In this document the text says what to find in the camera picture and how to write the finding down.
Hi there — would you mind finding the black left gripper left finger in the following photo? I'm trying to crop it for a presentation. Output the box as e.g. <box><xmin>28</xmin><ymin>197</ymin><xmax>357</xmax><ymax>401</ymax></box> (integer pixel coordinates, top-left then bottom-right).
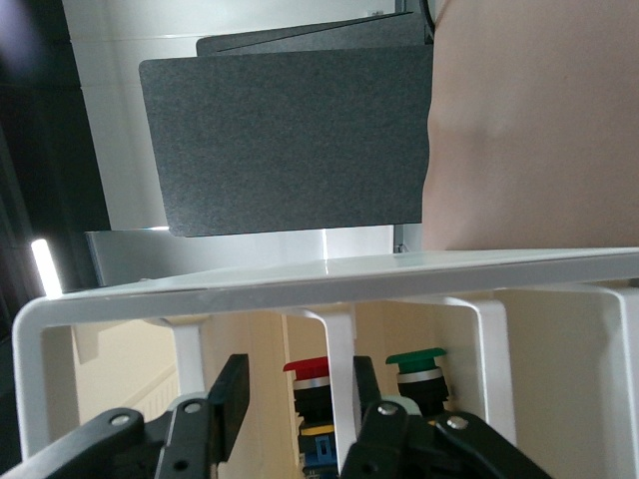
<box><xmin>0</xmin><ymin>352</ymin><xmax>251</xmax><ymax>479</ymax></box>

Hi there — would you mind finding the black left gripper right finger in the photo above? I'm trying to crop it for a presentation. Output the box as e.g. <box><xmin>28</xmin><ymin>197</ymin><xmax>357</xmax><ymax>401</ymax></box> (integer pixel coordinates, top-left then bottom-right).
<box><xmin>338</xmin><ymin>354</ymin><xmax>550</xmax><ymax>479</ymax></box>

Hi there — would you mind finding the white plastic drawer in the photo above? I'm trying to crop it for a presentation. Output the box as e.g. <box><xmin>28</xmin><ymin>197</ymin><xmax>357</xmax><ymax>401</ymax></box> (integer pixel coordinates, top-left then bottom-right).
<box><xmin>171</xmin><ymin>308</ymin><xmax>210</xmax><ymax>401</ymax></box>
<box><xmin>284</xmin><ymin>306</ymin><xmax>360</xmax><ymax>479</ymax></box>
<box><xmin>593</xmin><ymin>286</ymin><xmax>639</xmax><ymax>479</ymax></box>
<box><xmin>442</xmin><ymin>296</ymin><xmax>518</xmax><ymax>450</ymax></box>

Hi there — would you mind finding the red capped push button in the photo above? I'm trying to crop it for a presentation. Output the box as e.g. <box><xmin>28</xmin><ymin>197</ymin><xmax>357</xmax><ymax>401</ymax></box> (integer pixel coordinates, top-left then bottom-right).
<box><xmin>283</xmin><ymin>355</ymin><xmax>336</xmax><ymax>479</ymax></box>

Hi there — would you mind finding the green capped push button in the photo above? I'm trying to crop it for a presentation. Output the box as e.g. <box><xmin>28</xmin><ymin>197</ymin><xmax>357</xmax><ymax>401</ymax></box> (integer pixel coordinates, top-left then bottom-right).
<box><xmin>384</xmin><ymin>347</ymin><xmax>453</xmax><ymax>418</ymax></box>

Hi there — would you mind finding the white drawer cabinet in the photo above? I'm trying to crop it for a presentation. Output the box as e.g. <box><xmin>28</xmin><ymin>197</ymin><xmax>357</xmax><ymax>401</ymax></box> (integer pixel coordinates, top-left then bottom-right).
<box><xmin>10</xmin><ymin>246</ymin><xmax>639</xmax><ymax>479</ymax></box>

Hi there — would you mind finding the large grey felt panel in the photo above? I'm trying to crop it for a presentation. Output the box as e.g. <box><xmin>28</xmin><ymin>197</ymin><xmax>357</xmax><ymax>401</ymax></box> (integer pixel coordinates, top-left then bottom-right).
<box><xmin>138</xmin><ymin>45</ymin><xmax>434</xmax><ymax>239</ymax></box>

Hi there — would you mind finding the brown table cover sheet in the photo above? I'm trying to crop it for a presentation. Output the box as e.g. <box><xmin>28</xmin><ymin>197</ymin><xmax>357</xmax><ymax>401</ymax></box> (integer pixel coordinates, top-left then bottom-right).
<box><xmin>422</xmin><ymin>0</ymin><xmax>639</xmax><ymax>252</ymax></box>

